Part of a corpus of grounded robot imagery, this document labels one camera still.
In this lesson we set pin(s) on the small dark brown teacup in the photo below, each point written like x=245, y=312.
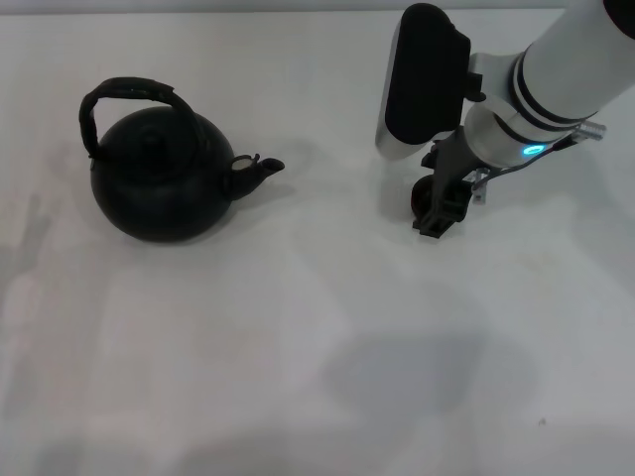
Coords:
x=421, y=198

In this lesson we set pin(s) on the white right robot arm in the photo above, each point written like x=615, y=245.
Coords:
x=560, y=74

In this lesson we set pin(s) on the silver black right wrist camera box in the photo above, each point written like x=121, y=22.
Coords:
x=421, y=79

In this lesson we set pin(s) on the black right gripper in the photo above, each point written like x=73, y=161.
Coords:
x=454, y=158

